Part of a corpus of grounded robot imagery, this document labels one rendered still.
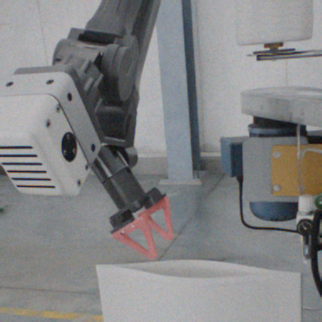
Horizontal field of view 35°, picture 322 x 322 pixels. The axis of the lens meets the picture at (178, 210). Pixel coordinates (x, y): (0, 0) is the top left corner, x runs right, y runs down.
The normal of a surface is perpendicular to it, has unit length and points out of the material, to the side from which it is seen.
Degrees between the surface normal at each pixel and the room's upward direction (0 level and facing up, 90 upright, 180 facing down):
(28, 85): 30
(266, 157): 90
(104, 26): 46
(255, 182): 90
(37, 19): 90
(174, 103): 90
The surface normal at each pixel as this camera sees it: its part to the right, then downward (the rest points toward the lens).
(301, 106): -0.92, 0.18
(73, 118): 0.94, 0.04
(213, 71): -0.28, 0.32
